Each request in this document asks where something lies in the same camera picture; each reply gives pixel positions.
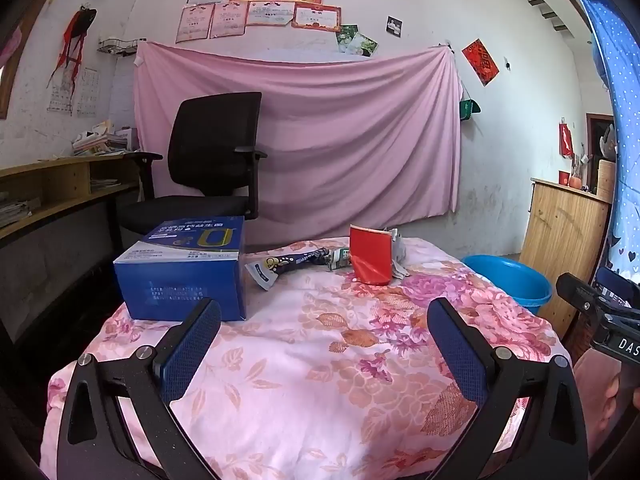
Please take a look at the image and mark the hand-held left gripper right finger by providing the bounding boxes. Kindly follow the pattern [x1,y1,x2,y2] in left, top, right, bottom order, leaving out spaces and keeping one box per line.
[426,297,590,480]

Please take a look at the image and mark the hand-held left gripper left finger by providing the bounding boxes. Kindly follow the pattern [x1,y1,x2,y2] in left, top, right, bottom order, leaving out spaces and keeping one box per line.
[56,297,222,480]

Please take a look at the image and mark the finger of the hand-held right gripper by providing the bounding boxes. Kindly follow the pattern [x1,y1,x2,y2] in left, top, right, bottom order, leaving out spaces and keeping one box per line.
[556,266,640,329]

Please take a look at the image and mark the blue plastic basin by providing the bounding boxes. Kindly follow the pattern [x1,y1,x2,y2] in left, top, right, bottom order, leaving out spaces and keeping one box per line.
[461,254,553,317]

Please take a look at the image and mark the white green packet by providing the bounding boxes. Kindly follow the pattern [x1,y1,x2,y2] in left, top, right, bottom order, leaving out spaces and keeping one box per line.
[326,247,353,272]

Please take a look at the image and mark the person's right hand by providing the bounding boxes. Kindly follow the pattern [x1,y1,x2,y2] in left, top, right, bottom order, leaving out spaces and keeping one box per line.
[572,347,634,467]

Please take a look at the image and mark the wooden cabinet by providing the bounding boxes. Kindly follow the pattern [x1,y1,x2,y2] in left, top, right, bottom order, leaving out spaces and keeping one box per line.
[520,177,613,341]

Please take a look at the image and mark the blue cardboard box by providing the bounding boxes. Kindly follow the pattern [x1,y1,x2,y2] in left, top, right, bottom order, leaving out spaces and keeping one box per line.
[113,215,248,322]

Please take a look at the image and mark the light wooden board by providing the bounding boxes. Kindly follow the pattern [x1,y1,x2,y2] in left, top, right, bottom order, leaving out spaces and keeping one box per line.
[596,159,616,204]

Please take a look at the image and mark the pink floral blanket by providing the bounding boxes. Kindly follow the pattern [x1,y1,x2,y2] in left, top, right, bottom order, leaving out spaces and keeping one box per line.
[39,236,573,480]

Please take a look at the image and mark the dark blue printed wrapper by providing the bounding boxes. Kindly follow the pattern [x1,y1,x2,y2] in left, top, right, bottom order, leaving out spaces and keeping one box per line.
[245,246,332,292]

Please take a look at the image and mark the grey hanging bag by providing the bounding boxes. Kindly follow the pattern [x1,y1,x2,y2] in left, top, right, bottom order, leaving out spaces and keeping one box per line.
[600,125,619,159]

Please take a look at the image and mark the red hanging decoration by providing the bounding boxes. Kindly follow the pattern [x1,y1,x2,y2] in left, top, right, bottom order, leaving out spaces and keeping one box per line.
[558,119,574,158]

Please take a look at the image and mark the black office chair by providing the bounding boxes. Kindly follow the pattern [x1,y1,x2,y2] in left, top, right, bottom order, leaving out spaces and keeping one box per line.
[116,92,268,235]

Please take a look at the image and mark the blue dotted curtain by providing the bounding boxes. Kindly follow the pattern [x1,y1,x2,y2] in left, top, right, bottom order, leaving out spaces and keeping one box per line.
[565,0,640,281]

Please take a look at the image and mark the wooden shelf desk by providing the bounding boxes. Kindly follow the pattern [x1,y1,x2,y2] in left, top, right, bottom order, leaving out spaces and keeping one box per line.
[0,152,151,241]

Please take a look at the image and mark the pile of papers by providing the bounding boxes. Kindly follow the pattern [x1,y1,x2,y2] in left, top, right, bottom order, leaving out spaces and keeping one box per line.
[0,192,43,228]

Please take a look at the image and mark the stack of books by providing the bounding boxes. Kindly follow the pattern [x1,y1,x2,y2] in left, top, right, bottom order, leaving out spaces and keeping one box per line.
[72,120,140,157]

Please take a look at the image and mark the green landscape photo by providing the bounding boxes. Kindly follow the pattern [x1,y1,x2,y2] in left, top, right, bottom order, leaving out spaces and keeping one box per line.
[337,24,359,54]
[351,33,379,57]

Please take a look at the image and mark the dark wooden door frame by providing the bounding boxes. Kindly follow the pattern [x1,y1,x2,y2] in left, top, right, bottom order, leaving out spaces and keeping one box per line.
[585,113,616,196]

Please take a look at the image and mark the pink wall cloth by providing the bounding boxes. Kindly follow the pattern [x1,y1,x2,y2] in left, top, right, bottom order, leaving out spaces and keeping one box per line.
[132,41,465,253]

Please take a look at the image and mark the red paper wall poster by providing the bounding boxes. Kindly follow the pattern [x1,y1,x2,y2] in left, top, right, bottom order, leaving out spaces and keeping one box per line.
[461,38,500,87]

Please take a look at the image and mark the white wall calendar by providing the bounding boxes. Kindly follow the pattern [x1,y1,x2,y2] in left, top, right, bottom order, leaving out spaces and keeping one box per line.
[47,67,98,117]

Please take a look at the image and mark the wire wall rack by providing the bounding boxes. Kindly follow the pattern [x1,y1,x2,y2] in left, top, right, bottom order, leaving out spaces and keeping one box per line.
[96,36,148,57]

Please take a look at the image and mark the red tasselled wall ornament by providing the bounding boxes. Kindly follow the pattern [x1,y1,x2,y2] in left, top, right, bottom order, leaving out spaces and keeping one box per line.
[47,6,98,103]

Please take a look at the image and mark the group of wall certificates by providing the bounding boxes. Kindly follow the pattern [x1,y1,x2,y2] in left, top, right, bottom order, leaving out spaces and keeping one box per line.
[175,0,374,44]

